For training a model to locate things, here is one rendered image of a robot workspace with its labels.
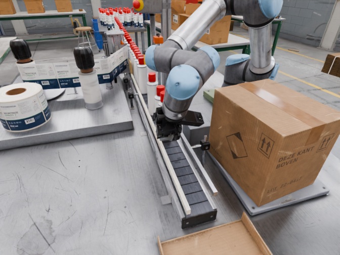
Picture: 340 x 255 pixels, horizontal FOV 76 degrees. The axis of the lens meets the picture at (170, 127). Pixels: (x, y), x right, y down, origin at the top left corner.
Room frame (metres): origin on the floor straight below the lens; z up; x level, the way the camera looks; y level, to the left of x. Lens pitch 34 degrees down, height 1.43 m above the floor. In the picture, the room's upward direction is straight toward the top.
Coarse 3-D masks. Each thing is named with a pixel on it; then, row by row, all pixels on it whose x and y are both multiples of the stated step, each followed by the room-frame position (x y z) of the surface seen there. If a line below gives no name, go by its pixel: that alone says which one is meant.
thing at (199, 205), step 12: (144, 96) 1.12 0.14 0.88; (168, 144) 0.69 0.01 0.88; (168, 156) 0.62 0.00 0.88; (180, 156) 0.62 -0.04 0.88; (180, 168) 0.55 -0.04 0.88; (180, 180) 0.50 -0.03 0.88; (192, 180) 0.50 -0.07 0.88; (192, 192) 0.45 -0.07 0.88; (192, 204) 0.41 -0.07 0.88; (204, 204) 0.40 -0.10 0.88; (192, 216) 0.37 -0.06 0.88
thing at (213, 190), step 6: (186, 144) 0.58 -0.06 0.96; (192, 150) 0.55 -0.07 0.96; (192, 156) 0.53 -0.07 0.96; (198, 162) 0.50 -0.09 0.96; (198, 168) 0.48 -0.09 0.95; (204, 174) 0.45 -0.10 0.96; (204, 180) 0.43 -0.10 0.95; (210, 180) 0.42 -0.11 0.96; (210, 186) 0.40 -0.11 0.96; (216, 192) 0.38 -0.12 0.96
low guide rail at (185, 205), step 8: (136, 88) 1.17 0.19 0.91; (144, 104) 0.96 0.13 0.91; (152, 128) 0.76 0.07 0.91; (160, 144) 0.64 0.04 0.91; (168, 160) 0.56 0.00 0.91; (168, 168) 0.53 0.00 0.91; (176, 176) 0.48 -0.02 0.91; (176, 184) 0.45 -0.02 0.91; (184, 200) 0.39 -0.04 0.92; (184, 208) 0.38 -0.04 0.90
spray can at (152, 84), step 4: (152, 72) 0.94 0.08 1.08; (148, 76) 0.93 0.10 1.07; (152, 76) 0.92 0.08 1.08; (152, 80) 0.92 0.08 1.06; (148, 84) 0.91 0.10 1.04; (152, 84) 0.91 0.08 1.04; (156, 84) 0.92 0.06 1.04; (148, 88) 0.91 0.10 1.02; (152, 88) 0.91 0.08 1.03; (148, 92) 0.91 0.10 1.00; (152, 92) 0.91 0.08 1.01; (148, 96) 0.92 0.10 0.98; (152, 96) 0.91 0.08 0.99; (148, 100) 0.92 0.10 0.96; (152, 100) 0.91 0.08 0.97; (148, 104) 0.92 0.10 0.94; (152, 104) 0.91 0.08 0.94; (148, 108) 0.92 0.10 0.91; (152, 108) 0.91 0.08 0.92; (152, 112) 0.91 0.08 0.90
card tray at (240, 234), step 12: (216, 228) 0.36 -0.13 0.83; (228, 228) 0.36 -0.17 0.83; (240, 228) 0.36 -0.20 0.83; (252, 228) 0.34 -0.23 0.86; (168, 240) 0.32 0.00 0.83; (180, 240) 0.32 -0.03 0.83; (192, 240) 0.32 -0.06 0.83; (204, 240) 0.32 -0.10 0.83; (216, 240) 0.32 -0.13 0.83; (228, 240) 0.32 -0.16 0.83; (240, 240) 0.32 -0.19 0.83; (252, 240) 0.32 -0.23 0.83; (168, 252) 0.29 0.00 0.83; (180, 252) 0.29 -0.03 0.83; (192, 252) 0.29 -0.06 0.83; (204, 252) 0.29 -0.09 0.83; (216, 252) 0.29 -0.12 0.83; (228, 252) 0.29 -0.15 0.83; (240, 252) 0.29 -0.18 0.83; (252, 252) 0.29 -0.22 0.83; (264, 252) 0.29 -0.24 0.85
